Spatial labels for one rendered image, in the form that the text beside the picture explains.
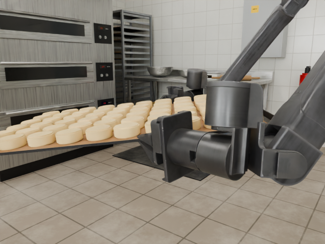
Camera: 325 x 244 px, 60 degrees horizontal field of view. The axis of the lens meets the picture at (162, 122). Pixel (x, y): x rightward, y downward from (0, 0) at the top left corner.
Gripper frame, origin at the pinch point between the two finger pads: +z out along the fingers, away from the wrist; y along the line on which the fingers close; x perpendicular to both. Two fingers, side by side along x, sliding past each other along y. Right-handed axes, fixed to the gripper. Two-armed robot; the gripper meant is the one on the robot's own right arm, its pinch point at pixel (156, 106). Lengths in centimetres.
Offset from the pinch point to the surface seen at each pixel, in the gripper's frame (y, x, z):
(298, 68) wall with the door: -8, -80, -298
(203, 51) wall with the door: 24, -207, -276
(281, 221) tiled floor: -103, -17, -120
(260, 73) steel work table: -11, -121, -283
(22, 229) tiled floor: -88, -130, 18
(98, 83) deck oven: -5, -237, -115
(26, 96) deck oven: -7, -221, -27
